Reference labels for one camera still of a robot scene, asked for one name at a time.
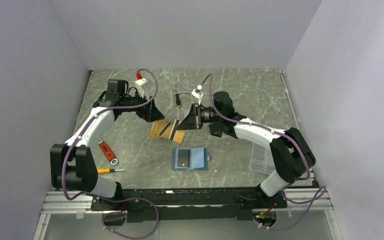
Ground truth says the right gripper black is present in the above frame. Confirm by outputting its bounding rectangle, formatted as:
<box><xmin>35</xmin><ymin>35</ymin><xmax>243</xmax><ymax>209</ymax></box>
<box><xmin>177</xmin><ymin>103</ymin><xmax>223</xmax><ymax>131</ymax></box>

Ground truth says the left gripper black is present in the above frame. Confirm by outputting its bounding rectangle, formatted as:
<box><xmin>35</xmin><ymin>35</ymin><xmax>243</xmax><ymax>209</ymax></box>
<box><xmin>120</xmin><ymin>88</ymin><xmax>165</xmax><ymax>123</ymax></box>

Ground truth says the single black credit card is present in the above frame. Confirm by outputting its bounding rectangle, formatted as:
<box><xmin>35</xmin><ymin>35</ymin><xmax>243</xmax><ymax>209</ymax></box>
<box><xmin>176</xmin><ymin>148</ymin><xmax>190</xmax><ymax>168</ymax></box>

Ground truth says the blue leather card holder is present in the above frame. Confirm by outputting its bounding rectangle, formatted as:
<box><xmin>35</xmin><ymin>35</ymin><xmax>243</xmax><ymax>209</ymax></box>
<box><xmin>171</xmin><ymin>147</ymin><xmax>211</xmax><ymax>171</ymax></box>

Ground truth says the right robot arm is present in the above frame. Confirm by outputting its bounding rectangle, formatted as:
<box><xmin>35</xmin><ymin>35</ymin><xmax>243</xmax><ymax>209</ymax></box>
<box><xmin>177</xmin><ymin>91</ymin><xmax>316</xmax><ymax>208</ymax></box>

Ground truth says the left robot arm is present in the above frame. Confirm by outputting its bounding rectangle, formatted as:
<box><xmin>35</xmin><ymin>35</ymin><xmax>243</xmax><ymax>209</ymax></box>
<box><xmin>50</xmin><ymin>74</ymin><xmax>164</xmax><ymax>210</ymax></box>

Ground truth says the black credit card stack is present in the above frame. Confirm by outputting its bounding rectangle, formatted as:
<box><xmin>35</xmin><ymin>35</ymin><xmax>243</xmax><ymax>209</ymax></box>
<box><xmin>209</xmin><ymin>122</ymin><xmax>236</xmax><ymax>138</ymax></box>

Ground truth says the silver open-end wrench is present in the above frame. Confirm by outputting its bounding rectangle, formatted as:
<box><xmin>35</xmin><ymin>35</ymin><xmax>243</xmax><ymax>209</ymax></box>
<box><xmin>172</xmin><ymin>89</ymin><xmax>193</xmax><ymax>95</ymax></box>

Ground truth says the red adjustable wrench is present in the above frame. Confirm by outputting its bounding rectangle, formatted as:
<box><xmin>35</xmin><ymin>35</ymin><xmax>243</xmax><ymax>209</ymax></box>
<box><xmin>98</xmin><ymin>138</ymin><xmax>119</xmax><ymax>166</ymax></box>

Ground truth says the clear plastic screw box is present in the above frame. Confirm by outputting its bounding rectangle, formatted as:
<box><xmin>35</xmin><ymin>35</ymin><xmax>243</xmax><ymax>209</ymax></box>
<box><xmin>250</xmin><ymin>143</ymin><xmax>275</xmax><ymax>175</ymax></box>

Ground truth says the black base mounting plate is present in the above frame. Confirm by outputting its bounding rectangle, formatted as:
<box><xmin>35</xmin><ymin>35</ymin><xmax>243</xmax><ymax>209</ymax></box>
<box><xmin>90</xmin><ymin>187</ymin><xmax>288</xmax><ymax>223</ymax></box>

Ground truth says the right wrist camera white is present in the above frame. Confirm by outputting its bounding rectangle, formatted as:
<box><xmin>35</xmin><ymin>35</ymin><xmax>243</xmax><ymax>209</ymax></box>
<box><xmin>191</xmin><ymin>84</ymin><xmax>203</xmax><ymax>100</ymax></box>

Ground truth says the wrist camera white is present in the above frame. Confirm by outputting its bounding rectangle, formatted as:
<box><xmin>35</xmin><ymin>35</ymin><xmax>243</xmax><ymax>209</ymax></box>
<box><xmin>134</xmin><ymin>72</ymin><xmax>148</xmax><ymax>97</ymax></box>
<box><xmin>191</xmin><ymin>84</ymin><xmax>203</xmax><ymax>100</ymax></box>

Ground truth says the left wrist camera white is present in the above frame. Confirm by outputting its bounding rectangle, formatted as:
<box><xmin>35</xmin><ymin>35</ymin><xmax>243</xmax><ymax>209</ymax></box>
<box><xmin>134</xmin><ymin>72</ymin><xmax>148</xmax><ymax>97</ymax></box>

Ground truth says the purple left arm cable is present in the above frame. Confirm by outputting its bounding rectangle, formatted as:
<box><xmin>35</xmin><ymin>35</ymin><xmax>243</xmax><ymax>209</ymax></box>
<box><xmin>60</xmin><ymin>68</ymin><xmax>160</xmax><ymax>240</ymax></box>

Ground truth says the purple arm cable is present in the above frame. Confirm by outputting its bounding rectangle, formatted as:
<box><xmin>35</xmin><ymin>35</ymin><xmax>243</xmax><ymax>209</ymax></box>
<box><xmin>199</xmin><ymin>73</ymin><xmax>327</xmax><ymax>232</ymax></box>
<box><xmin>60</xmin><ymin>68</ymin><xmax>160</xmax><ymax>240</ymax></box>

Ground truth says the yellow handle screwdriver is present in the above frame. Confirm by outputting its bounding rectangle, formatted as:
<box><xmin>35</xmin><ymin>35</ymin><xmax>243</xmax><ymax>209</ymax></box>
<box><xmin>97</xmin><ymin>168</ymin><xmax>125</xmax><ymax>174</ymax></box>

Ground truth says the aluminium frame rail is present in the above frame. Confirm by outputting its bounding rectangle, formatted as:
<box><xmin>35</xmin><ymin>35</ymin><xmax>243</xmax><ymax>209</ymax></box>
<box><xmin>33</xmin><ymin>186</ymin><xmax>343</xmax><ymax>240</ymax></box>

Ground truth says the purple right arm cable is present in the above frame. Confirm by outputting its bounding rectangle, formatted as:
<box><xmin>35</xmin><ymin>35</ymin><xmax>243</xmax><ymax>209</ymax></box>
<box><xmin>199</xmin><ymin>73</ymin><xmax>327</xmax><ymax>232</ymax></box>

